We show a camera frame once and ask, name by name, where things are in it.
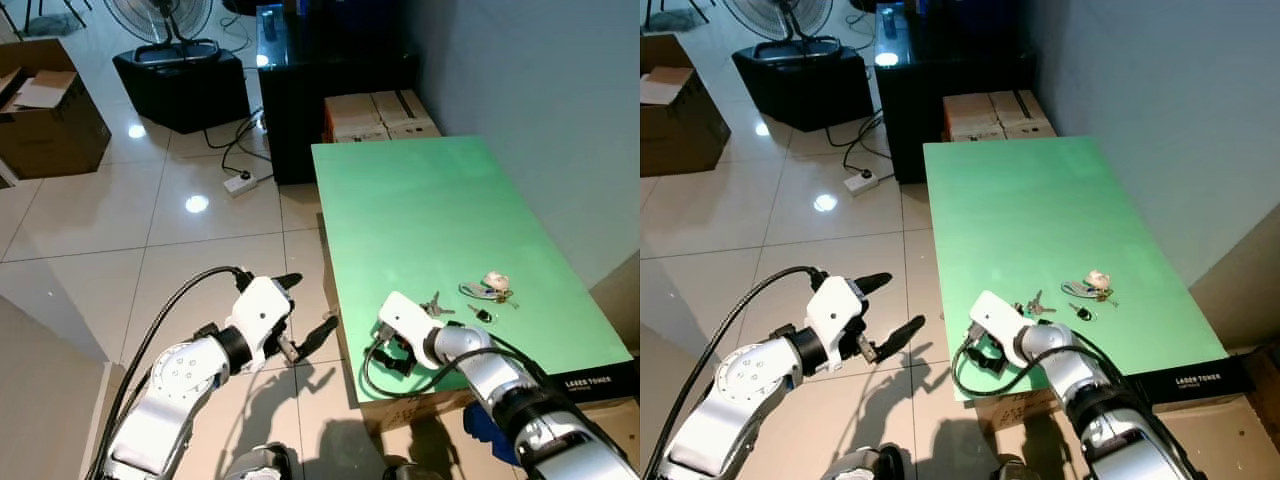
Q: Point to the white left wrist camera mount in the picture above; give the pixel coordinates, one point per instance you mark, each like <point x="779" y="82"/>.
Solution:
<point x="835" y="305"/>
<point x="262" y="305"/>

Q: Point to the open brown cardboard box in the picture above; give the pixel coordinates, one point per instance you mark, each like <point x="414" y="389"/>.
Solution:
<point x="680" y="140"/>
<point x="55" y="140"/>

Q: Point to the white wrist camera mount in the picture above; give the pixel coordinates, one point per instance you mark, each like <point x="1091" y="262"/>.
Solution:
<point x="405" y="315"/>
<point x="835" y="305"/>
<point x="995" y="312"/>
<point x="262" y="305"/>

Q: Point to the low black speaker box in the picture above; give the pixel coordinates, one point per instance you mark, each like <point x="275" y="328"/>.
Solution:
<point x="185" y="95"/>
<point x="800" y="95"/>

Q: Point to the small black key fob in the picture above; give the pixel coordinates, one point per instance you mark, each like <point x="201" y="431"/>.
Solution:
<point x="484" y="315"/>
<point x="1083" y="314"/>

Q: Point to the tall black cabinet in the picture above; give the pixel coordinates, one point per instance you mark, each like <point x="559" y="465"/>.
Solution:
<point x="960" y="70"/>
<point x="340" y="70"/>

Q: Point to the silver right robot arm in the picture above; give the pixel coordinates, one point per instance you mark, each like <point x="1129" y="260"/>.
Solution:
<point x="490" y="370"/>
<point x="1075" y="365"/>

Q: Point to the green table board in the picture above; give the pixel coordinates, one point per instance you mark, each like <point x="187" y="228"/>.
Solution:
<point x="1040" y="210"/>
<point x="430" y="210"/>

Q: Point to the robot leg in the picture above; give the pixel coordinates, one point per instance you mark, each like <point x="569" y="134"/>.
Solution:
<point x="1015" y="472"/>
<point x="868" y="465"/>
<point x="410" y="472"/>
<point x="260" y="465"/>

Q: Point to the robot left leg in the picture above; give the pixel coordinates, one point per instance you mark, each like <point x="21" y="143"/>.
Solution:
<point x="260" y="465"/>
<point x="868" y="465"/>

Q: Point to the brown cardboard box under board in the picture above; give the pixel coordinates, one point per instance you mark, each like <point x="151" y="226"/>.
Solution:
<point x="1010" y="410"/>
<point x="400" y="410"/>

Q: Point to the blue object under board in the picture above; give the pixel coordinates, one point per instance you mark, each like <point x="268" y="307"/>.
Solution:
<point x="485" y="425"/>

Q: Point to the silver keys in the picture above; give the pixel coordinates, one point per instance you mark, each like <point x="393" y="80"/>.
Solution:
<point x="434" y="306"/>
<point x="1033" y="306"/>

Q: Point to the robot right leg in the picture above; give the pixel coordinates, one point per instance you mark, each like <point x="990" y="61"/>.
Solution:
<point x="410" y="472"/>
<point x="1015" y="472"/>

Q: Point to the closed cardboard box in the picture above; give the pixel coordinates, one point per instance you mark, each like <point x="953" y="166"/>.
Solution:
<point x="970" y="113"/>
<point x="412" y="112"/>
<point x="1028" y="110"/>
<point x="350" y="115"/>

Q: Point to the black laser toner box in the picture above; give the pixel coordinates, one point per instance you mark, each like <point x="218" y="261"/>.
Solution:
<point x="600" y="382"/>
<point x="1200" y="380"/>

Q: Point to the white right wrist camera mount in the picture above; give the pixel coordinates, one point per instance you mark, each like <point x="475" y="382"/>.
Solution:
<point x="405" y="315"/>
<point x="995" y="312"/>

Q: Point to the black floor fan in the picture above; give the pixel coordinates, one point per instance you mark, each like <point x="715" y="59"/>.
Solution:
<point x="160" y="15"/>
<point x="780" y="12"/>

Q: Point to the white power strip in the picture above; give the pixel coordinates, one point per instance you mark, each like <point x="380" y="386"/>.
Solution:
<point x="240" y="183"/>
<point x="861" y="182"/>

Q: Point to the black chair base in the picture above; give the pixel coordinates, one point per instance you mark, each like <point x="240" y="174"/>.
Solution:
<point x="690" y="10"/>
<point x="70" y="10"/>

